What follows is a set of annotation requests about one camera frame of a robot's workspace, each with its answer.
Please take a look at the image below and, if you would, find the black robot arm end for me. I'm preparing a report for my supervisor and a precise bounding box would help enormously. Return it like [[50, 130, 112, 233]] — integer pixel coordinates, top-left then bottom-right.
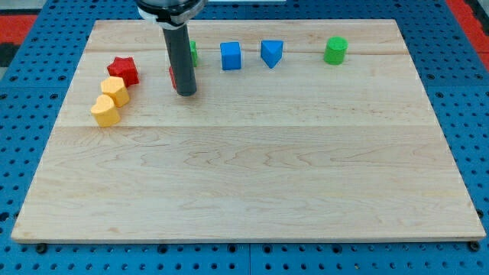
[[135, 0, 208, 30]]

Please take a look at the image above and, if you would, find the yellow hexagon block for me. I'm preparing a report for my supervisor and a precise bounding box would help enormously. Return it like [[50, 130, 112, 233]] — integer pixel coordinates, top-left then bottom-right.
[[100, 76, 130, 107]]

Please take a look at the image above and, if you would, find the yellow heart block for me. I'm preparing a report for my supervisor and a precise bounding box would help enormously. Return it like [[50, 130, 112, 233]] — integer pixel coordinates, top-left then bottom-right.
[[90, 94, 121, 127]]

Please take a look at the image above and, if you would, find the wooden board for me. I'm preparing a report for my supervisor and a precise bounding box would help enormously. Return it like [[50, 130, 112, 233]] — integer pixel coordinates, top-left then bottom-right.
[[11, 19, 486, 244]]

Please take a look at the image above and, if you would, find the blue cube block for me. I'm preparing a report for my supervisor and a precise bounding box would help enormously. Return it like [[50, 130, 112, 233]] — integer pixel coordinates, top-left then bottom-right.
[[220, 41, 241, 71]]

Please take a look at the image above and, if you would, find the blue triangle block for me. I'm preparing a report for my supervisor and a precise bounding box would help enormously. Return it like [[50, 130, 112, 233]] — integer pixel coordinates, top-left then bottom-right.
[[261, 40, 283, 69]]

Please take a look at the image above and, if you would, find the red block behind rod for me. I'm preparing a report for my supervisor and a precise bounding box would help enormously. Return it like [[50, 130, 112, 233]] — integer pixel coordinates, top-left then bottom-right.
[[168, 66, 177, 90]]

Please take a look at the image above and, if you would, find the green block behind rod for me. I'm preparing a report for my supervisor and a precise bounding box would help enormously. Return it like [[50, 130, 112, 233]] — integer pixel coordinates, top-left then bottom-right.
[[189, 40, 198, 67]]

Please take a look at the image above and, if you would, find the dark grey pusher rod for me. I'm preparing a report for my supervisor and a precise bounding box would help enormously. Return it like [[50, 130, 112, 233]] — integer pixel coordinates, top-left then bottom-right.
[[164, 24, 197, 96]]

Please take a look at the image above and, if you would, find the green cylinder block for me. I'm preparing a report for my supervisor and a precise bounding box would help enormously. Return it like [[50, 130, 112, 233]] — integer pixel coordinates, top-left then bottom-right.
[[323, 36, 348, 65]]

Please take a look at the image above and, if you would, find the red star block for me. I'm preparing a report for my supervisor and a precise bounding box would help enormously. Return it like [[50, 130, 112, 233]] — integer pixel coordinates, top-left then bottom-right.
[[107, 57, 139, 87]]

